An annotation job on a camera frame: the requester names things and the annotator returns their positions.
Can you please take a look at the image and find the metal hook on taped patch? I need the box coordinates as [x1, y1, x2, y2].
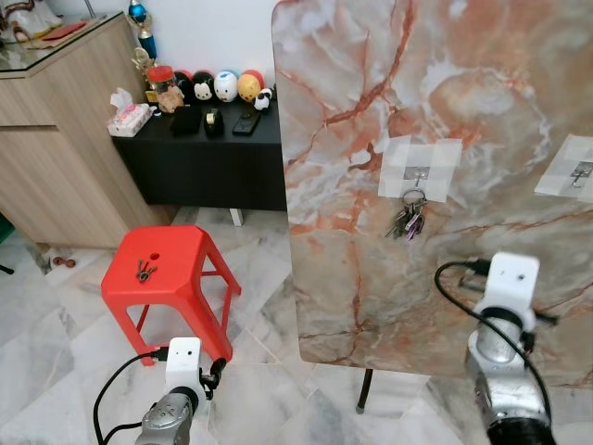
[535, 134, 593, 200]
[378, 135, 463, 202]

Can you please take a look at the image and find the red plastic stool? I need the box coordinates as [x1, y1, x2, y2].
[100, 224, 244, 368]

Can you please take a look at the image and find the small black key bunch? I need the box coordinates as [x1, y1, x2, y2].
[133, 261, 159, 285]

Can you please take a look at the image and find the black metal table leg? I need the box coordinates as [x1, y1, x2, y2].
[356, 368, 376, 414]

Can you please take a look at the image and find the marble pattern table board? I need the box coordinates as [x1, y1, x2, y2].
[271, 0, 593, 390]

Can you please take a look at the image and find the black low cabinet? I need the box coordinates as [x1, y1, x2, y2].
[111, 109, 290, 228]

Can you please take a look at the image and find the black pouch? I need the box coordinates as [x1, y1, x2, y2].
[170, 107, 202, 138]

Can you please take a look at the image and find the black flat case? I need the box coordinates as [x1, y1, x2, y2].
[231, 109, 262, 138]

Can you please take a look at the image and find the pink white tissue pack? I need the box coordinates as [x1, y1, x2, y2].
[105, 86, 157, 138]

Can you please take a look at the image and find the black mouse plush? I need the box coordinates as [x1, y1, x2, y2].
[191, 70, 216, 105]

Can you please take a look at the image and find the black plush with red bow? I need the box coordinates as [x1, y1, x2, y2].
[174, 72, 196, 105]

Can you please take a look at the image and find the white and blue plush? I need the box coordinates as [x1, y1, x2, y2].
[214, 70, 239, 103]

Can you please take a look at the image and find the yellow orange plush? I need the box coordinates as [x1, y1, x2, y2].
[236, 70, 264, 103]

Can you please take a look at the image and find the blue gold trophy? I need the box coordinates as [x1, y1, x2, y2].
[128, 0, 160, 75]

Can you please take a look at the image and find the flat red packet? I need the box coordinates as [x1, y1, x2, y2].
[42, 20, 92, 43]

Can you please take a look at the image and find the pale figurine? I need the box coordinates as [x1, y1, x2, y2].
[0, 0, 66, 43]

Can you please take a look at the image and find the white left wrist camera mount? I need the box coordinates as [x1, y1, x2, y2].
[164, 337, 203, 401]

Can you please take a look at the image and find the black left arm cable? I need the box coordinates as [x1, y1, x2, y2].
[93, 348, 170, 445]

